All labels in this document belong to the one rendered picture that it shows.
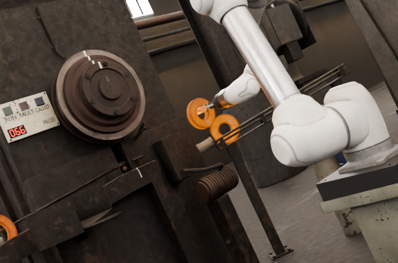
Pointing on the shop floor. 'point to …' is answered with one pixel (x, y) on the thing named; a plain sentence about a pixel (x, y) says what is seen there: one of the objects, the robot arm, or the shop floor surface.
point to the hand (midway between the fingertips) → (199, 110)
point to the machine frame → (106, 152)
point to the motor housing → (226, 212)
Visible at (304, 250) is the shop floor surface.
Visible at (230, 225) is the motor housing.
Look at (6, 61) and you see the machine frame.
